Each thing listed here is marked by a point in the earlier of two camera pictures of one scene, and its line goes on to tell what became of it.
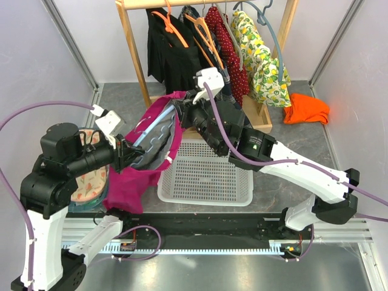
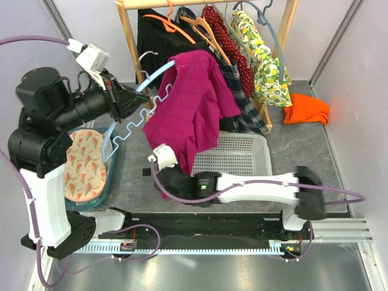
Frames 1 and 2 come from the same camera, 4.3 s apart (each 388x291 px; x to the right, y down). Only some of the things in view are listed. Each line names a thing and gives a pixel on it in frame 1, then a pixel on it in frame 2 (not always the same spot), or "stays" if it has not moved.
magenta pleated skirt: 128,191 → 195,99
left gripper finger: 134,151 → 132,94
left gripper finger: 136,159 → 134,104
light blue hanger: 165,119 → 142,111
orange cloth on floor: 306,108 stays
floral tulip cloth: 90,185 stays
